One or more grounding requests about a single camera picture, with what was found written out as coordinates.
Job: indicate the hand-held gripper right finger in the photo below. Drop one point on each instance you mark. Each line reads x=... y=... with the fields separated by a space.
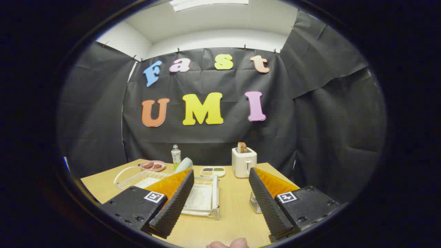
x=267 y=203

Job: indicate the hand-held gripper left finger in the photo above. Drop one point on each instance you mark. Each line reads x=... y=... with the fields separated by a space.
x=174 y=203

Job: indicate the pale green plate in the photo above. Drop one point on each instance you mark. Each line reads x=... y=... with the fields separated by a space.
x=183 y=164

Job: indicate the pink plate with food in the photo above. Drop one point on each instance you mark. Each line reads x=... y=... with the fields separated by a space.
x=162 y=168

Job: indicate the white divided dish with grains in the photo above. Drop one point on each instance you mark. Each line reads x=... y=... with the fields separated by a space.
x=212 y=171

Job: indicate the white drying mat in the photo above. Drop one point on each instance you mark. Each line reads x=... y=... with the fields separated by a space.
x=200 y=198

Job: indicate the cream white toaster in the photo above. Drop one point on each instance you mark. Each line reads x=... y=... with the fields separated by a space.
x=244 y=165

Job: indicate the clear bottle with green liquid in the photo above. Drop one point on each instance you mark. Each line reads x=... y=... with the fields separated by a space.
x=176 y=157

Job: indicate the brown toast slice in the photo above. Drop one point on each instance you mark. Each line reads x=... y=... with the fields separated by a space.
x=239 y=148
x=244 y=148

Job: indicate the black backdrop cloth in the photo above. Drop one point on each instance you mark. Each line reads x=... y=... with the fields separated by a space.
x=206 y=137

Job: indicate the white ceiling light panel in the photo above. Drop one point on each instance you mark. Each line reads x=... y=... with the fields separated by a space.
x=206 y=4

